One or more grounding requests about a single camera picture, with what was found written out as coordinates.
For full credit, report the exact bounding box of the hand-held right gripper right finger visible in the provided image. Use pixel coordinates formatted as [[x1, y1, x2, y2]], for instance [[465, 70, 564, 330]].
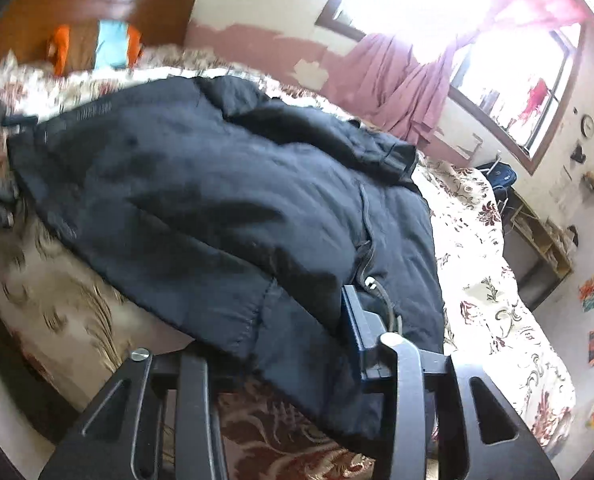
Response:
[[341, 285, 560, 480]]

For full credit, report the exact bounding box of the blue backpack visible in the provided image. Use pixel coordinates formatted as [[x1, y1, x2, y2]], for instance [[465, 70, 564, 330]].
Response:
[[476, 159, 518, 194]]

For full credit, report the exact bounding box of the brown framed window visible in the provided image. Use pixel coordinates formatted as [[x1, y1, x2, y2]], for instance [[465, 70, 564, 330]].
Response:
[[314, 0, 590, 176]]

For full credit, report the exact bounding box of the red hanging garment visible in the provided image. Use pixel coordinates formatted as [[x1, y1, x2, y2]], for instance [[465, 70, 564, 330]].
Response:
[[519, 77, 550, 121]]

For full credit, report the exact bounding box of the wooden headboard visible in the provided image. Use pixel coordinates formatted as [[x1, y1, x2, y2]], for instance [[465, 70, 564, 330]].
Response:
[[0, 0, 198, 77]]

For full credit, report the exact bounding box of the white wall paper sheet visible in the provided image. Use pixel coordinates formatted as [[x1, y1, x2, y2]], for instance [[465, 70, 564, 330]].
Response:
[[549, 164, 573, 201]]

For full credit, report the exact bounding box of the orange brown blue pillow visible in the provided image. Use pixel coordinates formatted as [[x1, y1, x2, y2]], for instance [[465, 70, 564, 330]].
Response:
[[47, 19, 146, 77]]

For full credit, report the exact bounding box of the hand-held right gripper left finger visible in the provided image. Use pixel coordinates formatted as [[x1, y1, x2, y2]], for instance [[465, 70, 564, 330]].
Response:
[[37, 347, 228, 480]]

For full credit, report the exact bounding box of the dark navy jacket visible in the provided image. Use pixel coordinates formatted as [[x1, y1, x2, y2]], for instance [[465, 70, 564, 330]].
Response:
[[6, 74, 446, 454]]

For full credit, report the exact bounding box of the wooden shelf desk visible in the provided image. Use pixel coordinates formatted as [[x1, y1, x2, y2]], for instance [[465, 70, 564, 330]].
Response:
[[502, 192, 578, 312]]

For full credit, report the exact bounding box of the floral bedspread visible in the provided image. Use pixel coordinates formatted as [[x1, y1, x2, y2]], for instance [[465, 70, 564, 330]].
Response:
[[0, 45, 578, 480]]

